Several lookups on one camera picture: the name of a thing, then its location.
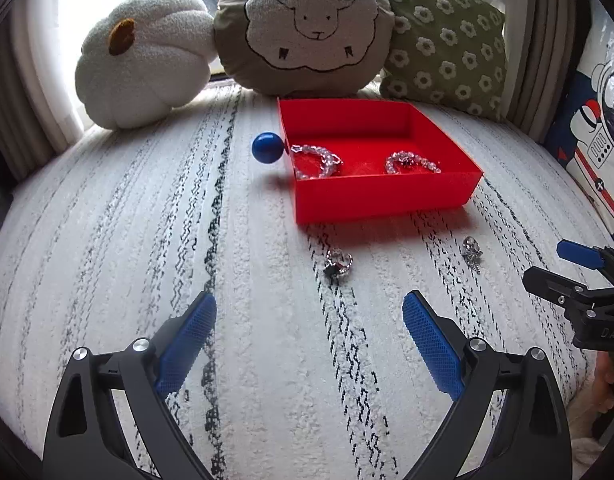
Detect blue ball knob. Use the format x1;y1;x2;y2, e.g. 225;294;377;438
251;132;285;165

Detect green daisy pattern pillow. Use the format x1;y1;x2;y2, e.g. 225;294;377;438
380;0;507;122

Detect white pumpkin plush cushion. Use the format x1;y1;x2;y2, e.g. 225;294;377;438
75;0;217;129

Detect pale blue beaded bracelet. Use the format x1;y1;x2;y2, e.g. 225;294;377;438
385;149;443;176

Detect silver ring on bedspread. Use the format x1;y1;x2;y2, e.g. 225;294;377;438
322;248;355;282

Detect blue beaded star bracelet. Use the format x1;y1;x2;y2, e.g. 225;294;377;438
289;143;344;181

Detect white black-striped bedspread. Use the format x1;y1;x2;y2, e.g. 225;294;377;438
0;84;611;479

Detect person's hand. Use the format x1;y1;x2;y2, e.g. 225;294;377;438
592;351;614;413

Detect small silver star ring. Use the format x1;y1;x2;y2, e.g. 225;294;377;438
460;235;484;276

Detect red plastic tray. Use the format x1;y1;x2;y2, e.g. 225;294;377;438
278;99;483;224

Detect astronaut print pillow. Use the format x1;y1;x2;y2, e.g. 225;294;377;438
544;0;614;240

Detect round beige sheep cushion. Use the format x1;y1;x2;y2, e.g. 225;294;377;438
214;0;395;96

